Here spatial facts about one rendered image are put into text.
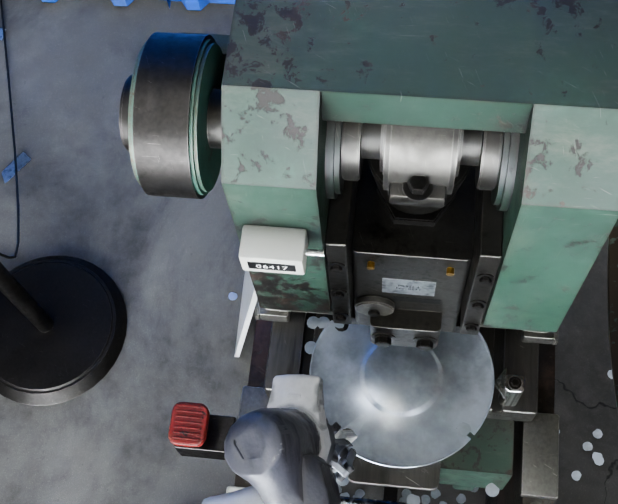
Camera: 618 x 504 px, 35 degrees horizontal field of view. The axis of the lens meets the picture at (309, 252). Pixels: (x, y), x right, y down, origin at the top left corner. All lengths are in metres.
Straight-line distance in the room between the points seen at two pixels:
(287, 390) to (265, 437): 0.16
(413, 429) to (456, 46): 0.75
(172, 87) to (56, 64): 1.85
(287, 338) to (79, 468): 0.89
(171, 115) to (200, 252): 1.49
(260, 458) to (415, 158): 0.38
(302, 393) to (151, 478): 1.15
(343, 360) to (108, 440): 0.97
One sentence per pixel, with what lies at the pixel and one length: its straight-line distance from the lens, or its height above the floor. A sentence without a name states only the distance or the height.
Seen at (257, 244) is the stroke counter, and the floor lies 1.33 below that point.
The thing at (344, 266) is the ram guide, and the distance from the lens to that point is 1.18.
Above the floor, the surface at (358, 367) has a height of 0.78.
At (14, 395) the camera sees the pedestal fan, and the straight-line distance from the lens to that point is 2.52.
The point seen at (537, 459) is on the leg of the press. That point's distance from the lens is 1.72.
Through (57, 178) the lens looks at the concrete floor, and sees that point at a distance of 2.72.
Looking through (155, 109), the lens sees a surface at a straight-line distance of 1.07.
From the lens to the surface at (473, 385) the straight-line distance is 1.59.
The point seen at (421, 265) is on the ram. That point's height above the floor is 1.14.
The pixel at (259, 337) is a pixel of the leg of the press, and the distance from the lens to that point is 1.79.
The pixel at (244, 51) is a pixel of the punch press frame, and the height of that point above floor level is 1.50.
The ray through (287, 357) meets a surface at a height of 0.70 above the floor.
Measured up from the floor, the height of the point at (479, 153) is 1.34.
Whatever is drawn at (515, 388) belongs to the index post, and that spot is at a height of 0.80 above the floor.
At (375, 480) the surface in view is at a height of 0.78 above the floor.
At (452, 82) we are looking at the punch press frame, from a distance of 0.96.
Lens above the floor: 2.31
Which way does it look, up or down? 67 degrees down
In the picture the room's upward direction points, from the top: 9 degrees counter-clockwise
